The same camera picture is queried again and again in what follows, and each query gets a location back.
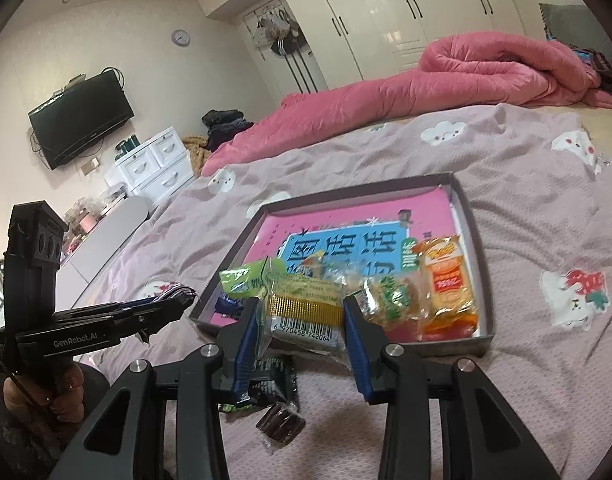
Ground white door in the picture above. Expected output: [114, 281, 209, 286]
[243, 0, 329, 96]

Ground orange snack packet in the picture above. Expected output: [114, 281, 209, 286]
[411, 235, 479, 341]

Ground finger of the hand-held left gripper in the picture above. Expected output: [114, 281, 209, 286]
[113, 302, 192, 344]
[56, 285, 197, 324]

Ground brown fuzzy blanket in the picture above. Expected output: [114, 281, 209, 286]
[182, 135, 211, 176]

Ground green gold snack packet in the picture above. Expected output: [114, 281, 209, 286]
[220, 257, 351, 361]

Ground dark green pea packet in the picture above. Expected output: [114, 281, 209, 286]
[221, 352, 299, 413]

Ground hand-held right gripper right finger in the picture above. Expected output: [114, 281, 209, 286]
[342, 294, 561, 480]

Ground black television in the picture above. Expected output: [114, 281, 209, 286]
[28, 71, 135, 171]

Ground beige bed sheet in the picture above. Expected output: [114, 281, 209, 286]
[506, 87, 612, 133]

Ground grey shallow cardboard box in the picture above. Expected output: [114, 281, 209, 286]
[188, 171, 496, 359]

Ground blue cookie packet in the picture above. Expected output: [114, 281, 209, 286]
[213, 292, 249, 318]

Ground person's left hand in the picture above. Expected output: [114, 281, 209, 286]
[5, 361, 85, 414]

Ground white rounded bench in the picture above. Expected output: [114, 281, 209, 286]
[61, 195, 153, 288]

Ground white drawer cabinet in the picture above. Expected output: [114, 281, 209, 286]
[105, 126, 197, 200]

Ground printed pink bedsheet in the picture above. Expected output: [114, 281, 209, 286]
[83, 102, 612, 480]

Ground colourful clothes pile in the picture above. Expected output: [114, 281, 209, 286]
[570, 47, 612, 86]

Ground pile of small bottles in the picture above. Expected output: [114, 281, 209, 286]
[61, 199, 112, 251]

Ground pink picture book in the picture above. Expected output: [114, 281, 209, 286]
[208, 187, 466, 331]

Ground dark clothes pile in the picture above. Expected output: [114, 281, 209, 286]
[202, 109, 254, 151]

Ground pink quilt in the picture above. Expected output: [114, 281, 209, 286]
[201, 31, 612, 177]

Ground white wardrobe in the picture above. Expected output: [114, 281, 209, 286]
[286, 0, 536, 93]

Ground brown cookie packet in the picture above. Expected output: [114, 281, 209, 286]
[256, 400, 307, 448]

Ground grey quilted headboard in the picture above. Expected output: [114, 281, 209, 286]
[538, 2, 612, 61]

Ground hanging grey bags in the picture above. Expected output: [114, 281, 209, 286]
[253, 7, 301, 56]

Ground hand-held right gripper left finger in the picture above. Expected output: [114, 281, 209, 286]
[48, 297, 269, 480]

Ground yellow pastry packet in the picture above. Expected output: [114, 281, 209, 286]
[358, 272, 437, 331]

